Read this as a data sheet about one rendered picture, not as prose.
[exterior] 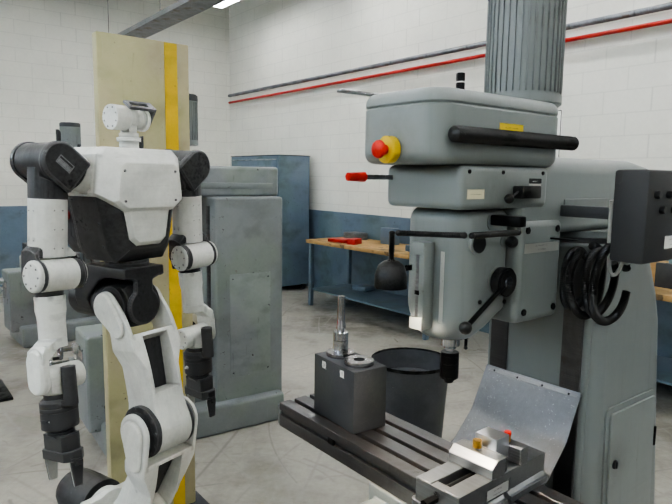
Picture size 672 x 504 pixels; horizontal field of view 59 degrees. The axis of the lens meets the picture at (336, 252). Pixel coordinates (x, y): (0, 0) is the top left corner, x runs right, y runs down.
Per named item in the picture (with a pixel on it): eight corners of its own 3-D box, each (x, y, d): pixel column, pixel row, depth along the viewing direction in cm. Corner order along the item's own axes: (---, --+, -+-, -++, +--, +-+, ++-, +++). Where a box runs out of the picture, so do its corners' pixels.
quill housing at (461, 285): (458, 349, 137) (464, 210, 133) (396, 330, 153) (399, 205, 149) (509, 336, 149) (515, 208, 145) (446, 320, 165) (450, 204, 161)
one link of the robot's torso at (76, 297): (65, 317, 175) (62, 257, 172) (104, 309, 185) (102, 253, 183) (126, 331, 159) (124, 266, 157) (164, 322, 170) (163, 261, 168)
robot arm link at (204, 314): (182, 346, 190) (178, 304, 188) (204, 338, 196) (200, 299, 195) (195, 348, 186) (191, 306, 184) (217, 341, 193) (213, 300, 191)
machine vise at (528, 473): (462, 532, 125) (464, 483, 124) (409, 503, 136) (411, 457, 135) (549, 479, 148) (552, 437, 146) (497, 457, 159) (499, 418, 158)
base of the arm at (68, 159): (1, 179, 145) (14, 135, 147) (49, 196, 155) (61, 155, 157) (35, 180, 137) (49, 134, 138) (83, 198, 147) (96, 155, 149)
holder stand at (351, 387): (352, 435, 172) (353, 368, 169) (313, 409, 190) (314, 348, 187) (385, 426, 178) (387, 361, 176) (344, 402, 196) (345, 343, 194)
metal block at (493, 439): (495, 464, 139) (496, 440, 138) (474, 455, 144) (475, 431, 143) (508, 458, 142) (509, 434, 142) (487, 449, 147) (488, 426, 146)
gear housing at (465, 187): (461, 210, 129) (463, 164, 128) (384, 205, 148) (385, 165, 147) (548, 207, 150) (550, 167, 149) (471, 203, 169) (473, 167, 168)
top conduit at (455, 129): (459, 142, 120) (460, 124, 120) (444, 142, 123) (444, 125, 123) (579, 150, 148) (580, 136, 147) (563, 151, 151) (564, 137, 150)
